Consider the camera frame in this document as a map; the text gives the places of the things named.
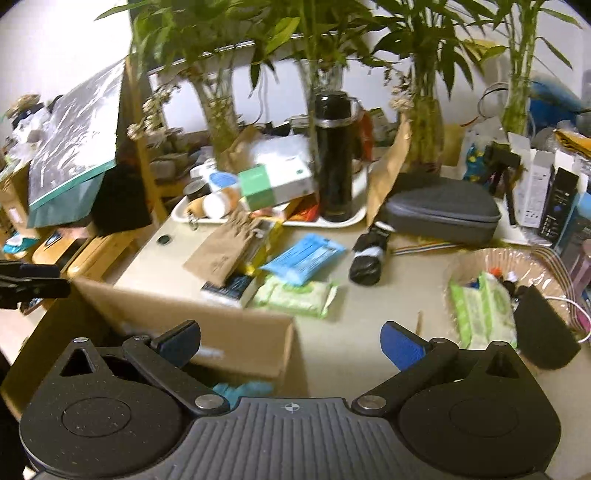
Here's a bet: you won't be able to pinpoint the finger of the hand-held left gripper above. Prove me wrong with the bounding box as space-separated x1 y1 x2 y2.
0 260 71 311

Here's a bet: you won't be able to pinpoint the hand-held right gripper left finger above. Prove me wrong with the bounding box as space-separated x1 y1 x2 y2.
58 320 230 415

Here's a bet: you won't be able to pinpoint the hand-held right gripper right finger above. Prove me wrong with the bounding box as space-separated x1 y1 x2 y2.
352 322 529 415

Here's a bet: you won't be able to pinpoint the black tissue pack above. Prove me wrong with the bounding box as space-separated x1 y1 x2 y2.
201 271 265 308

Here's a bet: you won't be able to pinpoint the green wet wipes pack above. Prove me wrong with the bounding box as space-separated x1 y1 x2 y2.
252 274 339 319
449 272 518 350

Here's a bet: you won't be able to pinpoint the bag of markers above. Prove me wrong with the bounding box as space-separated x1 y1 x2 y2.
444 248 583 371

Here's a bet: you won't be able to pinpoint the blue wet wipes pack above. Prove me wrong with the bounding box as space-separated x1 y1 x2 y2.
260 233 347 285

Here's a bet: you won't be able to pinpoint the yellow wet wipes pack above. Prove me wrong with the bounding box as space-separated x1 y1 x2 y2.
239 219 283 278

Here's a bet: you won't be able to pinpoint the brown cardboard box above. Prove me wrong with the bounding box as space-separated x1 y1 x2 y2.
73 276 309 398

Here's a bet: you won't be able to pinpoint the teal cloth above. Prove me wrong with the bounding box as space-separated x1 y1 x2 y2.
211 381 274 398

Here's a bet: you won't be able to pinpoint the black folded umbrella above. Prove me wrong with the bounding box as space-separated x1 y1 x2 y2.
348 225 393 287

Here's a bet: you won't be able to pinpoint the brown paper pouch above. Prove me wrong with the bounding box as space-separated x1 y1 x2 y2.
184 211 260 288

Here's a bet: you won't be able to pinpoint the tan pouch with carabiner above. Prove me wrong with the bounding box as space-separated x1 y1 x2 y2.
186 196 209 228

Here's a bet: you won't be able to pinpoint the white plastic tray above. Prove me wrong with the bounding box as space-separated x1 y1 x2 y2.
172 164 370 230

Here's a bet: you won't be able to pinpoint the grey hard case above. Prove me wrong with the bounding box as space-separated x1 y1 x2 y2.
379 173 502 246

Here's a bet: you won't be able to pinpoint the black pouch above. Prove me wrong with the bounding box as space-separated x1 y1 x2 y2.
514 285 581 371

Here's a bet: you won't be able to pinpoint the black tape roll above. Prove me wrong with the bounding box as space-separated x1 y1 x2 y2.
183 180 212 200

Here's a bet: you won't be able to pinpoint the red snack packet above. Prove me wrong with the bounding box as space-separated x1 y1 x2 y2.
286 202 320 223

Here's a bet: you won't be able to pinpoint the white bottle with blue label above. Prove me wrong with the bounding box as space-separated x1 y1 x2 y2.
198 170 242 191

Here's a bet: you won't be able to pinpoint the brown paper bag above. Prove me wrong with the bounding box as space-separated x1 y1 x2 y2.
366 114 413 227

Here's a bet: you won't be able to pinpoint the wooden chair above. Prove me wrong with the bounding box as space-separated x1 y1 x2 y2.
32 55 169 282

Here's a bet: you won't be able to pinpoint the green and white box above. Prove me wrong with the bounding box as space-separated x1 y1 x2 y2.
238 157 318 212

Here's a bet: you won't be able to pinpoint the black thermos bottle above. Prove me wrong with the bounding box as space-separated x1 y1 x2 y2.
313 91 363 223

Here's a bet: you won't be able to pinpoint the brown paper sheet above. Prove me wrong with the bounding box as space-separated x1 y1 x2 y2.
216 126 265 172

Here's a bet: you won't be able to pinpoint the white carton box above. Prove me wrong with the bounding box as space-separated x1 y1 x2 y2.
518 149 556 228

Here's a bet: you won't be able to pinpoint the white dried flowers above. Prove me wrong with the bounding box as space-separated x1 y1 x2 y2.
127 84 182 140

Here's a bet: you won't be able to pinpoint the black carton box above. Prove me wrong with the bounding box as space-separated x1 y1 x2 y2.
538 167 581 241

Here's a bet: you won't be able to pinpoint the blue carton box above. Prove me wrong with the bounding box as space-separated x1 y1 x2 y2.
560 191 591 260

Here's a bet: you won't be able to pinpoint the white wrapped tissue pack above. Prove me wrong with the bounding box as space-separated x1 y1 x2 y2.
250 135 311 172

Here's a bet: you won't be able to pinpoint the lucky bamboo in glass vase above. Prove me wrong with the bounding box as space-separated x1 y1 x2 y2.
369 0 495 174
480 0 575 136
259 0 370 139
97 0 301 172

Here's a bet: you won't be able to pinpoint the dried flower sprig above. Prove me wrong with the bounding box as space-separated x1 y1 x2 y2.
389 87 415 112

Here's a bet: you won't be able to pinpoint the yellow striped packet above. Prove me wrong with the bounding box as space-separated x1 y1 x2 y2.
553 128 591 158

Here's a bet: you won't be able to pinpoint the blue bag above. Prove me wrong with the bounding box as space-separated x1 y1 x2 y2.
527 80 583 136

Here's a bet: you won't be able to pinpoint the rainbow ribbon cable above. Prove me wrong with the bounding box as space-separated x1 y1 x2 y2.
392 241 468 256

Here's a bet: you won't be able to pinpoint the white cable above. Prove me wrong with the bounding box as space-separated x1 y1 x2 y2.
544 294 591 345

